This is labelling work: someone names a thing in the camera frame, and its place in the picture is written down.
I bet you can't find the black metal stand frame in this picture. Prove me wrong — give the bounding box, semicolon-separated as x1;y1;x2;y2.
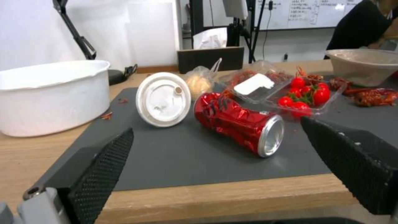
186;0;259;64

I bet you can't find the whiteboard with writing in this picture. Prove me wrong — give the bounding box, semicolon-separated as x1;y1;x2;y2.
248;0;365;31

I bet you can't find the white label on box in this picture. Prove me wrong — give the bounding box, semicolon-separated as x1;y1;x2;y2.
233;73;275;95

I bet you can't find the black hanging cable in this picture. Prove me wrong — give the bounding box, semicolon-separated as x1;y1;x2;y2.
262;0;288;63

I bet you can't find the red crayfish shell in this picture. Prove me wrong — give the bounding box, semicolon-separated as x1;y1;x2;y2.
330;78;398;108
228;69;261;86
295;66;325;81

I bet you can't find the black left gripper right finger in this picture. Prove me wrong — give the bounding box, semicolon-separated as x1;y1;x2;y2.
300;116;398;216

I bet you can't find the thin clear plastic bag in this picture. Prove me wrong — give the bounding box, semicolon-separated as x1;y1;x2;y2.
185;58;223;98

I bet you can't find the white round cup lid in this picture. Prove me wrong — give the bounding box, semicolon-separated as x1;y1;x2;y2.
136;72;192;128

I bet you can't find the black stand base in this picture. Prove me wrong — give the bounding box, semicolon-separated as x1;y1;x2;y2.
107;64;139;86

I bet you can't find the person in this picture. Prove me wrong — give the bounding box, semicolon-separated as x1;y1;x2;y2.
326;0;398;53

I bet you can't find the dark grey table mat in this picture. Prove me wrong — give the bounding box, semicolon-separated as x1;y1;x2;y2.
39;70;398;192

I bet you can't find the white crumpled paper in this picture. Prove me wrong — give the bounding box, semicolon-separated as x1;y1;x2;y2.
192;27;229;49

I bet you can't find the black rectangular bin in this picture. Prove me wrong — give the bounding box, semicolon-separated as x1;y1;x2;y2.
176;46;245;75

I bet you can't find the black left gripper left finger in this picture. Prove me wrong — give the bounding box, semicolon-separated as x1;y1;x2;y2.
0;127;135;224

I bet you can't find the white plastic tub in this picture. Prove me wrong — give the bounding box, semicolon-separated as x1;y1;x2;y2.
0;59;112;138

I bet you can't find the clear plastic bowl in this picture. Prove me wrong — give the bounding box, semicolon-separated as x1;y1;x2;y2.
324;49;398;87

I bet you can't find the pale bread bun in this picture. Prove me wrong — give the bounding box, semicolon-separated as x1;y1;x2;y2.
186;73;214;95

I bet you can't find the clear disposable takeout box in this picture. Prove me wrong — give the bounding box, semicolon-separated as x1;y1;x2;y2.
222;60;348;122

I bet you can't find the crushed red soda can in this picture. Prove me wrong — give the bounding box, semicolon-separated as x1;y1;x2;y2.
193;92;285;159

